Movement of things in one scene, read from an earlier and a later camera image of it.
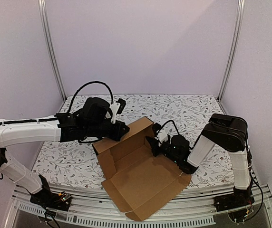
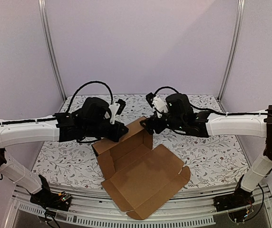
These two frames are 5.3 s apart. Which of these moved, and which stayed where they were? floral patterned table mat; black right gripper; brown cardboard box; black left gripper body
Moved: black right gripper
Stayed: floral patterned table mat; brown cardboard box; black left gripper body
